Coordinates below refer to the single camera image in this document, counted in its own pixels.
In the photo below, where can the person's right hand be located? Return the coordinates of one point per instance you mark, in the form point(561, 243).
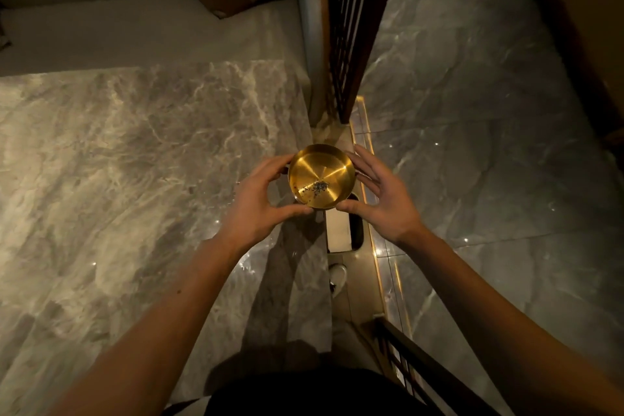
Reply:
point(390, 211)

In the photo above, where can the person's left hand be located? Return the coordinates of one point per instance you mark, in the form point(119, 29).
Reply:
point(251, 211)

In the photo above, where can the person's right thumb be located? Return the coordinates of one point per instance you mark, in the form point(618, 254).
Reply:
point(353, 206)

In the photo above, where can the person's left thumb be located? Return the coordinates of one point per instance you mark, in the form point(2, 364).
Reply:
point(295, 211)

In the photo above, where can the person's right middle finger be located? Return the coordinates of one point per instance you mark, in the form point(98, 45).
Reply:
point(363, 169)

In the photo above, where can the gold metal bowl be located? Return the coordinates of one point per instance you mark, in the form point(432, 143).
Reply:
point(329, 172)

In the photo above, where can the person's right forearm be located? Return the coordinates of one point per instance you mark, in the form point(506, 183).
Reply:
point(497, 323)

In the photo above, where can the person's left forearm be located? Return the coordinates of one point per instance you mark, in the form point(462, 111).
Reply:
point(161, 333)

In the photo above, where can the rectangular recessed bin opening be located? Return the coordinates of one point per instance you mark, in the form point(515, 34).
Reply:
point(345, 231)

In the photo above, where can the dark crumbs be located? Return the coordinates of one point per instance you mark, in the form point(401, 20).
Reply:
point(318, 188)

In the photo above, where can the glowing gold light strip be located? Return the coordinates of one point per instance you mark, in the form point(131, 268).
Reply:
point(373, 235)

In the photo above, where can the small white object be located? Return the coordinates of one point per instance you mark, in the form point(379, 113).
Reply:
point(337, 276)

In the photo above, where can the grey round pillar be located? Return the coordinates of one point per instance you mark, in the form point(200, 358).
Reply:
point(314, 30)

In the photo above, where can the dark wooden slatted screen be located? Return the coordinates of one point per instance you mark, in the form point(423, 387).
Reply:
point(353, 16)

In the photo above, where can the dark wooden slatted railing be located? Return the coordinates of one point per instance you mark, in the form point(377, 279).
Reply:
point(429, 372)

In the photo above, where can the person's black clothing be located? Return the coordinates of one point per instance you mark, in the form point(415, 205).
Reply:
point(312, 393)

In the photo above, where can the white seat cushion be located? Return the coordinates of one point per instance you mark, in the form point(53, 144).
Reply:
point(146, 30)

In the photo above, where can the dark wooden door frame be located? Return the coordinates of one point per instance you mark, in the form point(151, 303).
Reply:
point(575, 40)

